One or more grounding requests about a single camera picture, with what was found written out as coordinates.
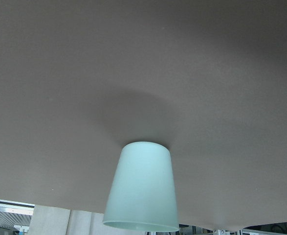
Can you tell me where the light green plastic cup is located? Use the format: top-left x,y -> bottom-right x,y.
103,141 -> 179,232

